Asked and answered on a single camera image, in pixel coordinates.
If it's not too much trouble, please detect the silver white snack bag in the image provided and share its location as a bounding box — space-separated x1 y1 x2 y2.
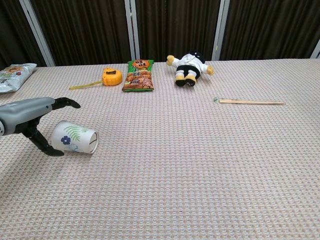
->
0 62 38 94

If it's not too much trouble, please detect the yellow tape measure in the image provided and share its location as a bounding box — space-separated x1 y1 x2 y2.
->
68 67 124 91

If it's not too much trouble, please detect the grey metal partition post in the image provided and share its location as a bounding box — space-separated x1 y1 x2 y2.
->
19 0 56 67
211 0 231 61
309 39 320 59
123 0 141 61

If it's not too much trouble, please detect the black white plush doll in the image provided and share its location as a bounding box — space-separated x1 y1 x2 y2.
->
166 50 216 88

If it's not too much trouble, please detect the wooden chopstick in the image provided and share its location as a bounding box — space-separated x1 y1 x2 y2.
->
219 100 287 106
219 99 286 104

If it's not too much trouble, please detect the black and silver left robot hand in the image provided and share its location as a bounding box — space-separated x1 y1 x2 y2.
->
0 96 82 157

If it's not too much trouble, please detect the white floral paper cup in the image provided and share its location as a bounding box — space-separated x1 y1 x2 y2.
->
50 120 100 155

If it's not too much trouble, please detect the black pleated curtain panel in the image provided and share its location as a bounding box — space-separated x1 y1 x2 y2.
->
134 0 221 63
0 0 47 72
30 0 134 67
219 0 320 61

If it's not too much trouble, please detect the green orange snack bag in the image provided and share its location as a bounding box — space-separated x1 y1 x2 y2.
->
121 59 155 93

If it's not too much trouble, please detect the pink woven tablecloth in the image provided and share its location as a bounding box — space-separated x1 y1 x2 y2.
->
0 58 320 240

